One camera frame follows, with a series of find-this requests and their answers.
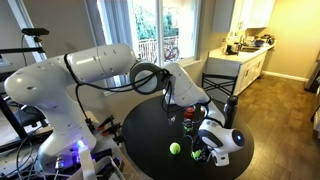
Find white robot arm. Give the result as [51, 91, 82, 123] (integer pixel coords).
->
[5, 44, 245, 169]

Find grey window curtain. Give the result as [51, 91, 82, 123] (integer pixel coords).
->
[85, 0, 139, 88]

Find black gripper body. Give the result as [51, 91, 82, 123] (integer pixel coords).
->
[192, 136, 211, 163]

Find white kitchen counter cabinet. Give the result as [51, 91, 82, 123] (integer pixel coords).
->
[206, 45, 273, 95]

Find green tennis ball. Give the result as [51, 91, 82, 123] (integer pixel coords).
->
[169, 142, 181, 155]
[195, 150, 202, 160]

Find black metal chair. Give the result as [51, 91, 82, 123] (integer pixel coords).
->
[202, 73, 238, 102]

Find clear tennis ball canister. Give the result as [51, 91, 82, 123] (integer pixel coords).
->
[183, 106, 195, 132]

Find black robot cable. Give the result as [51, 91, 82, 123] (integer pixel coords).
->
[63, 53, 174, 125]

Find round black table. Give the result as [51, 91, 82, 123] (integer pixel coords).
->
[122, 96, 254, 180]

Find white upper kitchen cabinet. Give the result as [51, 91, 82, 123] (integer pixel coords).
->
[211, 0, 277, 34]

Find orange black clamps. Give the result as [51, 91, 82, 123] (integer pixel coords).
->
[98, 115, 125, 144]

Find dark metal water bottle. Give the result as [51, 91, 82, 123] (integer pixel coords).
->
[224, 95, 238, 129]

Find black camera on stand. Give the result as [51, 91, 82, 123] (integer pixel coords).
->
[21, 28, 49, 36]

